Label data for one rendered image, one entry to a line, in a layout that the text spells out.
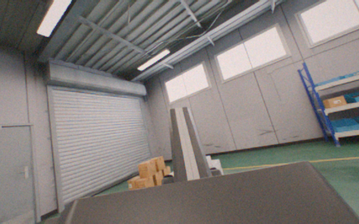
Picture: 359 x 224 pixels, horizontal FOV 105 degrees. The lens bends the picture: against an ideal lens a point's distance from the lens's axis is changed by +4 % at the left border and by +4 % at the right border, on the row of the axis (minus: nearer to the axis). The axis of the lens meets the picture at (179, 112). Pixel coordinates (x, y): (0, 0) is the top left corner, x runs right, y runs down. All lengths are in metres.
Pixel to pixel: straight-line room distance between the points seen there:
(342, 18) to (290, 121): 2.73
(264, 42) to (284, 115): 2.28
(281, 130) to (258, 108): 0.88
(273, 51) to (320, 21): 1.16
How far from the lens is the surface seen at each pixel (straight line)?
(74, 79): 4.90
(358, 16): 5.77
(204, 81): 5.42
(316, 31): 5.52
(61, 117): 4.81
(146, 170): 3.41
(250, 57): 5.26
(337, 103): 4.51
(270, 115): 4.98
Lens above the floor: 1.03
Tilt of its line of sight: 9 degrees up
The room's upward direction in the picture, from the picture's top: 14 degrees counter-clockwise
